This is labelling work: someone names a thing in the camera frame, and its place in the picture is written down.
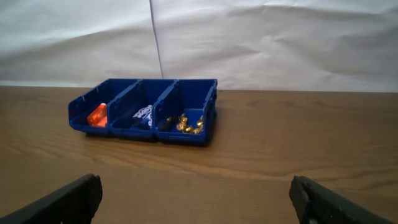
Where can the orange candy box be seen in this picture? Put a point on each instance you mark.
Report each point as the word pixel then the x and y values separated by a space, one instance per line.
pixel 98 118

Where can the blue candy pack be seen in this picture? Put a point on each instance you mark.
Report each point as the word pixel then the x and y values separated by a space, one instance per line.
pixel 143 115

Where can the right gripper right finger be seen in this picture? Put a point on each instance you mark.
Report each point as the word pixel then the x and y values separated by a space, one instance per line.
pixel 323 208

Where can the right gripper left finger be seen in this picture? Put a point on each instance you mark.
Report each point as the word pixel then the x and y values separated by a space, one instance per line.
pixel 71 202

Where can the blue tray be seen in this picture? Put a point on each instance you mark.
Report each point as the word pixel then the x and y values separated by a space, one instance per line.
pixel 192 93

